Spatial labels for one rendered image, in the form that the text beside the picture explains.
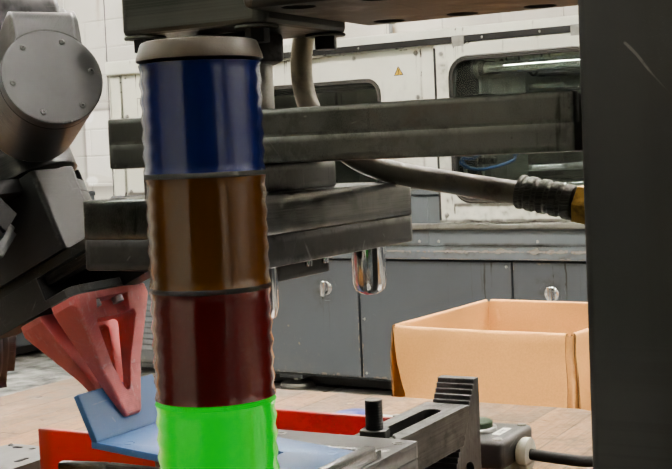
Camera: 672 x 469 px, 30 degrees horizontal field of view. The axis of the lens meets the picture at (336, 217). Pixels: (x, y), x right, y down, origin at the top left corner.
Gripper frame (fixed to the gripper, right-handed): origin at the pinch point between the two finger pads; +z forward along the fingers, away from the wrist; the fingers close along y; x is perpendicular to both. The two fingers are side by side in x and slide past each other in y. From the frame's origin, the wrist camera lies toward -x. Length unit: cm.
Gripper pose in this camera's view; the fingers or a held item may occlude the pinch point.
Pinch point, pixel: (123, 403)
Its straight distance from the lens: 77.2
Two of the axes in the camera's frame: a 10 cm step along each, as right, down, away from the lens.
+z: 4.0, 9.0, -1.5
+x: 4.8, -0.7, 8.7
